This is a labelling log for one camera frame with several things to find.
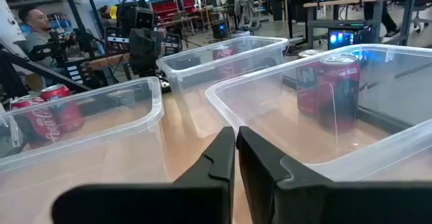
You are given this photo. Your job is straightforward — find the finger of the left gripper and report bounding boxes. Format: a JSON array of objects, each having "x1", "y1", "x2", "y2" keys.
[
  {"x1": 145, "y1": 53, "x2": 161, "y2": 78},
  {"x1": 132, "y1": 53, "x2": 146, "y2": 78}
]

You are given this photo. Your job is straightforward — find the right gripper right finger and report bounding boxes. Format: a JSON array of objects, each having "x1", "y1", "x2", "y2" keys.
[{"x1": 236, "y1": 125, "x2": 432, "y2": 224}]

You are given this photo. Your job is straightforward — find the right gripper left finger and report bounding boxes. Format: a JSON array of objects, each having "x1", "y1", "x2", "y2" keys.
[{"x1": 51, "y1": 125, "x2": 236, "y2": 224}]

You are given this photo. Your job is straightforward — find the clear plastic storage bin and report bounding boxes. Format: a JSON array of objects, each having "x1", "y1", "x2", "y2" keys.
[
  {"x1": 205, "y1": 43, "x2": 432, "y2": 184},
  {"x1": 0, "y1": 76, "x2": 169, "y2": 224},
  {"x1": 155, "y1": 35, "x2": 290, "y2": 139}
]

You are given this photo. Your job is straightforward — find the red Coca-Cola soda can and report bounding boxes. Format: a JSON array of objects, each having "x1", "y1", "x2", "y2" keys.
[
  {"x1": 9, "y1": 94, "x2": 63, "y2": 150},
  {"x1": 211, "y1": 45, "x2": 237, "y2": 82},
  {"x1": 316, "y1": 54, "x2": 361, "y2": 134}
]

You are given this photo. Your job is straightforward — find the red storage bin rack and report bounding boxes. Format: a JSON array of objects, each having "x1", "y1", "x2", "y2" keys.
[
  {"x1": 148, "y1": 0, "x2": 180, "y2": 24},
  {"x1": 180, "y1": 0, "x2": 209, "y2": 16}
]

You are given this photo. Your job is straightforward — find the person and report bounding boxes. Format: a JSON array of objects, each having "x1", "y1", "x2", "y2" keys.
[
  {"x1": 97, "y1": 4, "x2": 117, "y2": 28},
  {"x1": 362, "y1": 1, "x2": 402, "y2": 38},
  {"x1": 16, "y1": 6, "x2": 68, "y2": 69}
]

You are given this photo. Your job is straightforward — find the black computer tower blue light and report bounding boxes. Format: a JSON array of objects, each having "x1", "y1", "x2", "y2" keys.
[
  {"x1": 327, "y1": 26, "x2": 374, "y2": 51},
  {"x1": 211, "y1": 21, "x2": 231, "y2": 40}
]

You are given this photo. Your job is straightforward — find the grey office chair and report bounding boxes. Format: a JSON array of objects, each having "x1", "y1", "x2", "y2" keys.
[{"x1": 234, "y1": 0, "x2": 263, "y2": 32}]

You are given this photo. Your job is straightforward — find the wooden top desk grey frame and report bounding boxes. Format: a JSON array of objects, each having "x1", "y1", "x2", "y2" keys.
[{"x1": 302, "y1": 0, "x2": 432, "y2": 48}]

